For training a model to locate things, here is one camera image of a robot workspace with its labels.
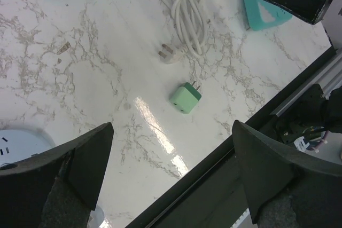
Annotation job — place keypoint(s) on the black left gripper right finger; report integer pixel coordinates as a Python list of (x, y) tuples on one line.
[(283, 186)]

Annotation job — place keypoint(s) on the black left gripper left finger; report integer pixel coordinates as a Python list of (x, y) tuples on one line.
[(59, 187)]

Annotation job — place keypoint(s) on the green cube plug adapter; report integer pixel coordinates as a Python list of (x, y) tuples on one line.
[(186, 97)]

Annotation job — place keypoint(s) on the teal wedge-shaped socket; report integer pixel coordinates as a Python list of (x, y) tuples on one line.
[(263, 15)]

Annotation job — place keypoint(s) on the light blue round socket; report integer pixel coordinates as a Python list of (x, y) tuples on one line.
[(20, 144)]

